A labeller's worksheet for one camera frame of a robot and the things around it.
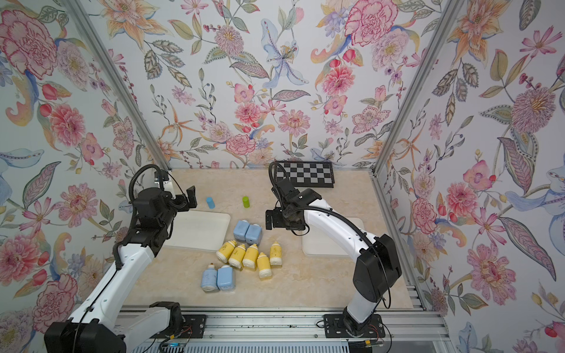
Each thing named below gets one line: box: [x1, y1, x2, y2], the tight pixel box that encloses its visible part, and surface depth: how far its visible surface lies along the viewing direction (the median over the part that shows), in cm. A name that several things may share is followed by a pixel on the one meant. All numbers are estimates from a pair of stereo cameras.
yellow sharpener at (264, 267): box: [256, 251, 273, 281], surface depth 83 cm
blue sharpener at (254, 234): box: [244, 223, 263, 246], surface depth 91 cm
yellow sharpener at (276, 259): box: [269, 241, 283, 267], surface depth 84 cm
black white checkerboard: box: [276, 160, 335, 189], surface depth 119 cm
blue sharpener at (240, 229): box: [233, 219, 251, 242], surface depth 92 cm
